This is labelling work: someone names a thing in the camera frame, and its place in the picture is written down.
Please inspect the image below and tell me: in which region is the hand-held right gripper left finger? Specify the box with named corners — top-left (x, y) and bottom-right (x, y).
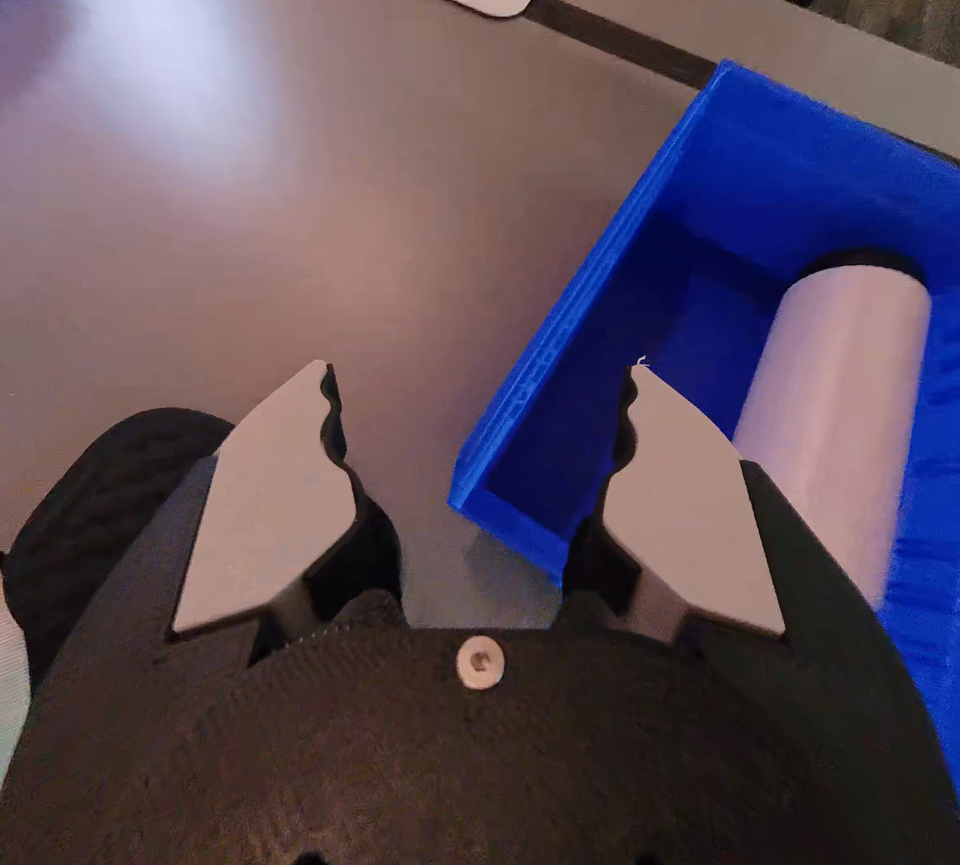
top-left (171, 358), bottom-right (369, 646)

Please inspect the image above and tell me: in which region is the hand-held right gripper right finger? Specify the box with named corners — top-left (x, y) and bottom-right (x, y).
top-left (596, 362), bottom-right (789, 645)

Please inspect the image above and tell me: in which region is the white plastic bottle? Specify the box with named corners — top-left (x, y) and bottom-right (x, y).
top-left (731, 268), bottom-right (933, 611)

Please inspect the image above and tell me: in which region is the black bottle lid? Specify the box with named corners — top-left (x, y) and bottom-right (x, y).
top-left (795, 248), bottom-right (931, 296)

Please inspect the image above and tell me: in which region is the blue plastic bin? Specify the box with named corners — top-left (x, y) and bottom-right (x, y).
top-left (447, 58), bottom-right (960, 799)

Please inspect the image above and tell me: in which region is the person's white hoodie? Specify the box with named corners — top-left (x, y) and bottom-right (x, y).
top-left (0, 568), bottom-right (31, 776)

